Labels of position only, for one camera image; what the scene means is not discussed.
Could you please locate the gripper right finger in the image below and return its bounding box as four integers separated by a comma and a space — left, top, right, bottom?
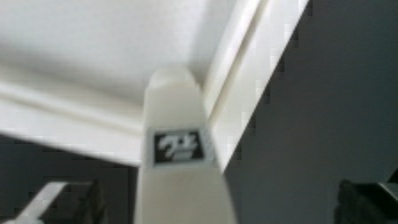
336, 180, 398, 224

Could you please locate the white desk leg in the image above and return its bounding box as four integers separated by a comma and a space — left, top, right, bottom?
134, 66, 238, 224

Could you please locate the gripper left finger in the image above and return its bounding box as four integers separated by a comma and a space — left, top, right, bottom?
7, 181, 107, 224

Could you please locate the white desk top tray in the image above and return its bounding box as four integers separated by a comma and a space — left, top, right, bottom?
0, 0, 309, 165

